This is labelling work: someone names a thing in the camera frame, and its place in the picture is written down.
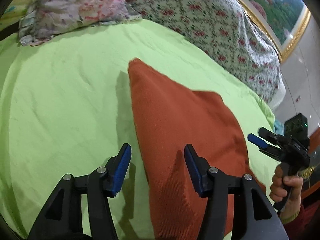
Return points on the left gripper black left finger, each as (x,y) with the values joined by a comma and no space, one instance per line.
(78,207)

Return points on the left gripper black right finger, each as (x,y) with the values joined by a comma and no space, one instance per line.
(253,215)

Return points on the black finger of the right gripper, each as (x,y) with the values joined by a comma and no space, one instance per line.
(272,152)
(257,141)

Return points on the orange knit sweater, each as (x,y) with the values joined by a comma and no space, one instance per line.
(168,116)

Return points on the red sleeve right forearm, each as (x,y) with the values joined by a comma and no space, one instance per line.
(303,224)

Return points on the person's right hand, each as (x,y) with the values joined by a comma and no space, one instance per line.
(290,187)

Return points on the light green bed sheet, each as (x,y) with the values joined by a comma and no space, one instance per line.
(66,108)

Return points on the gold framed landscape painting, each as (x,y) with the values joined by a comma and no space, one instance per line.
(283,21)

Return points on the red floral white quilt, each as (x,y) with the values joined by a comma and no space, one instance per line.
(222,29)

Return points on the pink floral pillow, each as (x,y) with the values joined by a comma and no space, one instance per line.
(45,19)

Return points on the yellow cartoon print blanket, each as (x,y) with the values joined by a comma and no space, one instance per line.
(14,12)

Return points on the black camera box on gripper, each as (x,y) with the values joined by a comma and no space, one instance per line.
(297,127)

